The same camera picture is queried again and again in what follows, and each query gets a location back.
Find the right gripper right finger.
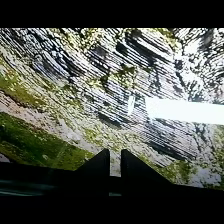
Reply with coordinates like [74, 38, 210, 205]
[120, 148, 174, 197]

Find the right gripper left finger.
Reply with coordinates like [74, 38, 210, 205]
[73, 148, 111, 197]

